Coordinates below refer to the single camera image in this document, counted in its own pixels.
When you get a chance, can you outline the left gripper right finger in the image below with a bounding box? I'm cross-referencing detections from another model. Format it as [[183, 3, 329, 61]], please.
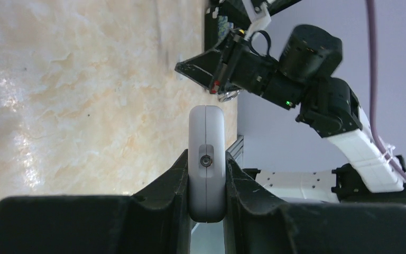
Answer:
[[224, 153, 406, 253]]

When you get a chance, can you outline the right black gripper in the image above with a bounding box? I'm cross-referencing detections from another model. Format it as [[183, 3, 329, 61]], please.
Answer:
[[174, 30, 277, 94]]

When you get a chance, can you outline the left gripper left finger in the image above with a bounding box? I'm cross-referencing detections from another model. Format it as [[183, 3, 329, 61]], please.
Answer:
[[0, 151, 191, 253]]

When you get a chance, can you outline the white remote control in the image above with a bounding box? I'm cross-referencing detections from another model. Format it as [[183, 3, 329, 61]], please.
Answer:
[[188, 105, 226, 223]]

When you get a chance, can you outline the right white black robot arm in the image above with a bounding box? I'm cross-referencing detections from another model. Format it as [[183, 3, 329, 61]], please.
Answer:
[[175, 24, 406, 205]]

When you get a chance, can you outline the black poker chip case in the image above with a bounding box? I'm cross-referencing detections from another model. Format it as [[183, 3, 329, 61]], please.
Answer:
[[204, 1, 298, 51]]

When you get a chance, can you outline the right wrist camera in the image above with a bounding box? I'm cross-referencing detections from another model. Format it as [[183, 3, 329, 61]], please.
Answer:
[[242, 0, 271, 40]]

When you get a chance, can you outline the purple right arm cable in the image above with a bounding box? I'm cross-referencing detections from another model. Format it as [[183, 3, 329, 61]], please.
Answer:
[[365, 0, 406, 217]]

